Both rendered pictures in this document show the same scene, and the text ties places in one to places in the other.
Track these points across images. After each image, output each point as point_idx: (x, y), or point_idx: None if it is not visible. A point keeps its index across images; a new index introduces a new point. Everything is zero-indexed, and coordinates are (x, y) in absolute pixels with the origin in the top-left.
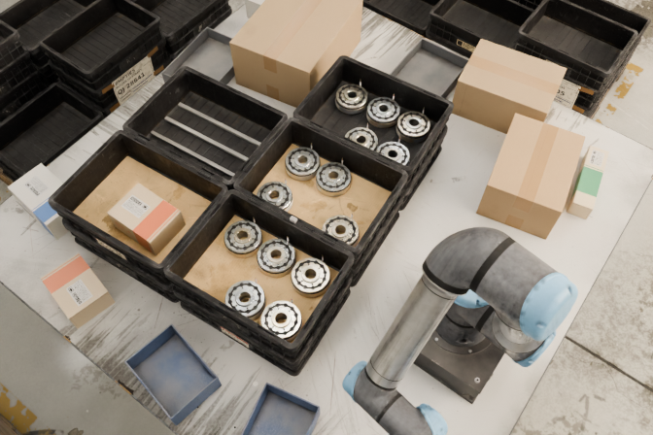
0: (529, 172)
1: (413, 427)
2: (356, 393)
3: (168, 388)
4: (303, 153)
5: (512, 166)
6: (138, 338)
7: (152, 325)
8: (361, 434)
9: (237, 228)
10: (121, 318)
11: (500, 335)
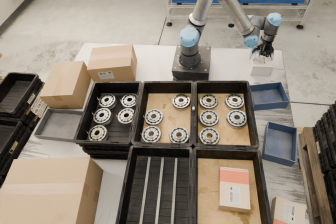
0: (117, 56)
1: (256, 18)
2: (258, 36)
3: (284, 145)
4: (147, 134)
5: (117, 61)
6: (277, 174)
7: (267, 172)
8: (243, 78)
9: (207, 140)
10: (276, 189)
11: (204, 21)
